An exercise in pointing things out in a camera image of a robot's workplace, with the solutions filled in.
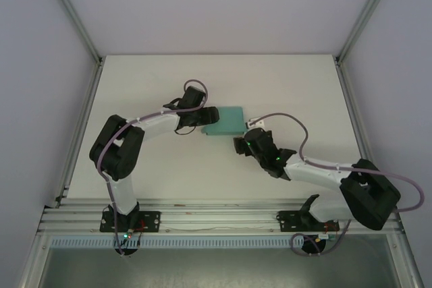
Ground teal paper box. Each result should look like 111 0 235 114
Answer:
201 105 246 137

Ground grey metal sheet panel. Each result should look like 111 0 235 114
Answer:
36 247 399 288

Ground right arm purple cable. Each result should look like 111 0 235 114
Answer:
259 112 425 257

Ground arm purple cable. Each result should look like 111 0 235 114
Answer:
259 112 425 257
97 79 209 258

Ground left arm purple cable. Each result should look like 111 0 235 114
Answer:
97 79 209 258

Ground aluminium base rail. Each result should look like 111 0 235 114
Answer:
36 198 404 235

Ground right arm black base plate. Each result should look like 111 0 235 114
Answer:
275 210 340 233

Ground aluminium table side rail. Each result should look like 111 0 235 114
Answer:
53 60 104 208
335 58 399 208

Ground slotted grey cable duct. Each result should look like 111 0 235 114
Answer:
50 236 306 249

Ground black round cable port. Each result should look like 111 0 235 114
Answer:
301 236 327 256
114 246 138 257

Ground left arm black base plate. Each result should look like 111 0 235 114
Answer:
99 210 161 233

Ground aluminium frame post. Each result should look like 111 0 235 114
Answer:
42 0 104 66
335 0 402 65

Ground aluminium lower frame bar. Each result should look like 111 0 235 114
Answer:
16 230 51 288
387 232 423 288

